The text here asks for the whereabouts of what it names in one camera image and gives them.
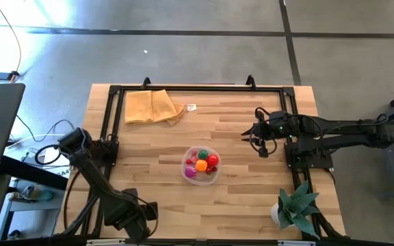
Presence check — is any white plant pot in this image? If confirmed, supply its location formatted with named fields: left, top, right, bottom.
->
left=270, top=203, right=285, bottom=227

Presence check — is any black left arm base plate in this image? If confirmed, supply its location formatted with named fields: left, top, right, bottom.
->
left=90, top=138, right=119, bottom=167

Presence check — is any light blue shelf rack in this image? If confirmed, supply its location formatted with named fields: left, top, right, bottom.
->
left=0, top=179, right=64, bottom=242

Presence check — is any silver metal bracket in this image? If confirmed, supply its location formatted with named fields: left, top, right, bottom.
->
left=86, top=238, right=126, bottom=246
left=277, top=240, right=316, bottom=246

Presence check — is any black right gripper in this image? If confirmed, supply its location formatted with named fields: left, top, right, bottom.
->
left=240, top=109, right=293, bottom=147

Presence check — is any black desk beam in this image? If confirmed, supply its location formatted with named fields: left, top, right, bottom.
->
left=0, top=155, right=68, bottom=191

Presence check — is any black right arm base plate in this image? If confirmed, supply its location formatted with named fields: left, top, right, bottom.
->
left=284, top=141, right=334, bottom=170

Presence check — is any folded yellow cloth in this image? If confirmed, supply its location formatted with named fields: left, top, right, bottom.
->
left=124, top=89, right=186, bottom=126

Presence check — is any white floor cable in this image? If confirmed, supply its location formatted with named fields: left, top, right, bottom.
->
left=6, top=131, right=68, bottom=148

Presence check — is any green artificial succulent plant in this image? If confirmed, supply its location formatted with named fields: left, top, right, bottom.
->
left=277, top=180, right=321, bottom=240

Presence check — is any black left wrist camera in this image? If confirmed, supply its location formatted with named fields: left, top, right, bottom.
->
left=144, top=201, right=159, bottom=221

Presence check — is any clear plastic tupperware container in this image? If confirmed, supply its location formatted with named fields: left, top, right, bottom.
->
left=181, top=145, right=222, bottom=187

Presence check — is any thick black cable loop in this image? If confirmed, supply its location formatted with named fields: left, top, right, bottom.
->
left=63, top=165, right=86, bottom=232

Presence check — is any thin orange floor cable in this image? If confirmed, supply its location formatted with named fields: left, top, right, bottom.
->
left=0, top=0, right=23, bottom=83

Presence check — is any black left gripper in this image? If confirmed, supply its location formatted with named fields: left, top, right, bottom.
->
left=103, top=187, right=150, bottom=244

